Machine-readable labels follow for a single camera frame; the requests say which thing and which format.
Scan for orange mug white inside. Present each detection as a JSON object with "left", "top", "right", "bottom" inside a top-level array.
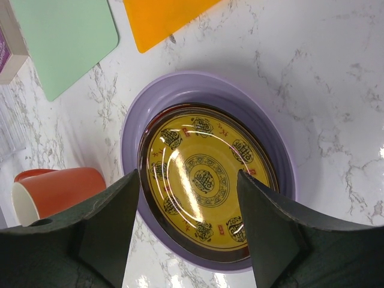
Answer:
[{"left": 11, "top": 167, "right": 106, "bottom": 226}]

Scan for orange cutting mat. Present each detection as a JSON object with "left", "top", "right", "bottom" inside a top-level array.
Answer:
[{"left": 123, "top": 0, "right": 218, "bottom": 53}]

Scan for white wire dish rack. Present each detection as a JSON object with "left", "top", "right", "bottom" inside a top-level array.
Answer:
[{"left": 1, "top": 85, "right": 26, "bottom": 162}]

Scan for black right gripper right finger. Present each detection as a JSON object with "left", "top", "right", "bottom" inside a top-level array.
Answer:
[{"left": 237, "top": 171, "right": 383, "bottom": 287}]

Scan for dark red floral plate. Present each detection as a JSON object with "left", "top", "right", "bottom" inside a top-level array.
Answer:
[{"left": 137, "top": 103, "right": 280, "bottom": 262}]

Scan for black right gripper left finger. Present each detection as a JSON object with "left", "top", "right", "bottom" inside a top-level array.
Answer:
[{"left": 1, "top": 170, "right": 140, "bottom": 287}]

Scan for lavender plate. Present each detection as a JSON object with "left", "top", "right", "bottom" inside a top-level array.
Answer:
[{"left": 119, "top": 70, "right": 300, "bottom": 273}]

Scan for mint green clipboard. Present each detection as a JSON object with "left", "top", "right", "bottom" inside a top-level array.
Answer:
[{"left": 11, "top": 0, "right": 119, "bottom": 101}]

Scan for yellow patterned plate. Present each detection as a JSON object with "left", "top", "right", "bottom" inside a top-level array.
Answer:
[{"left": 143, "top": 108, "right": 275, "bottom": 253}]

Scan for purple treehouse book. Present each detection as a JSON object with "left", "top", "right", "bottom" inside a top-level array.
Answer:
[{"left": 1, "top": 1, "right": 29, "bottom": 85}]

